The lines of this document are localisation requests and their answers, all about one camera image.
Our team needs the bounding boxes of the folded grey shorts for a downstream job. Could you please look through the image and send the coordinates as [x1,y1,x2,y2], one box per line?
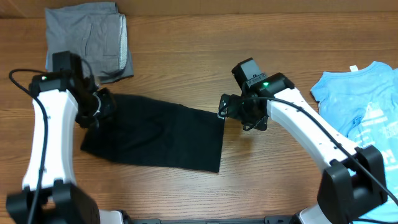
[45,2,134,84]

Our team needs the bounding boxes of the light blue t-shirt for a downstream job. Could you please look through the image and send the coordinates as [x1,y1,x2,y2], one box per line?
[310,61,398,224]

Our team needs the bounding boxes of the black t-shirt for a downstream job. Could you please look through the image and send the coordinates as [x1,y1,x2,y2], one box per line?
[81,95,224,173]

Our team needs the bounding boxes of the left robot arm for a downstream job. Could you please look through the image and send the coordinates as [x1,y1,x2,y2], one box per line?
[6,51,130,224]

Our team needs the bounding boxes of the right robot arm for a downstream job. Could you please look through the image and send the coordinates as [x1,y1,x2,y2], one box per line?
[218,58,390,223]

